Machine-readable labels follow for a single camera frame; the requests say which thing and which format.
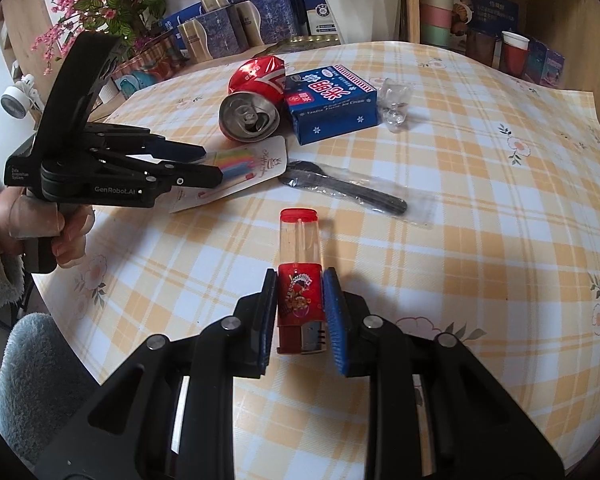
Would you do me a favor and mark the stack of pastel paper cups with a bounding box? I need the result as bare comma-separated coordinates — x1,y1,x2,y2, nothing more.
420,0,453,48

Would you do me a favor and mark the red paper cup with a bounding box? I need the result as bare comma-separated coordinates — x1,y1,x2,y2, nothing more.
500,30,530,77

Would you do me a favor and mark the patterned flower planter box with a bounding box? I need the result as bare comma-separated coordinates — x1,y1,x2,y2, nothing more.
111,32,187,99

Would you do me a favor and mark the black plastic spoon in wrapper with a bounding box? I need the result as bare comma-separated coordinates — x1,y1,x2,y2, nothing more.
278,159,438,228

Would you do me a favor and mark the crushed red soda can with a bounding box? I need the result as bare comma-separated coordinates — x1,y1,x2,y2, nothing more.
218,55,286,143

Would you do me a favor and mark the person's left hand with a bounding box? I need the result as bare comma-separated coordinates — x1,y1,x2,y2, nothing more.
0,186,95,269

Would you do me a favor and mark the white candle packaging card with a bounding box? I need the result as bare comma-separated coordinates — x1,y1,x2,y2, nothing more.
170,136,287,214

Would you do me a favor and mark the blue gold gift box left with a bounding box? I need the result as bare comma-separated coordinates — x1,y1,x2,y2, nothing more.
178,6,249,63

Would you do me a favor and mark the blue ice cream box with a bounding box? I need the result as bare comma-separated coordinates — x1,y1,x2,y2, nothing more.
284,65,379,145

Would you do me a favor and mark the white desk fan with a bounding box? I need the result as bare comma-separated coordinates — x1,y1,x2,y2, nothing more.
0,61,44,122

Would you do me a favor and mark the yellow plaid floral tablecloth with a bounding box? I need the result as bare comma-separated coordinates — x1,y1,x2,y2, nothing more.
36,42,600,466

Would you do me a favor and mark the red lighter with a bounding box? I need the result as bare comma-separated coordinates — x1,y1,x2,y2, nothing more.
277,207,326,354

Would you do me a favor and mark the white faceted vase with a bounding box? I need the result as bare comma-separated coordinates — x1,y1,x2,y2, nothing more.
325,0,401,44

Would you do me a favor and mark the blue white milk carton box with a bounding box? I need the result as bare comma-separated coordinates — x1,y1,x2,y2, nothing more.
302,0,337,36

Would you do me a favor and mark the crumpled clear plastic cup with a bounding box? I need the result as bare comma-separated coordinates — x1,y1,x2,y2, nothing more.
377,78,414,132

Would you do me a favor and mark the blue gold gift box right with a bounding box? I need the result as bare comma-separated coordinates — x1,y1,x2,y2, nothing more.
234,0,300,47

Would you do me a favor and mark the pink blossom flower arrangement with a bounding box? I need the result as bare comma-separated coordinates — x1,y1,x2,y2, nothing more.
31,0,166,75

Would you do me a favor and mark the gold embossed tray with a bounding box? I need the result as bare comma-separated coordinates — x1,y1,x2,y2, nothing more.
277,35,340,53

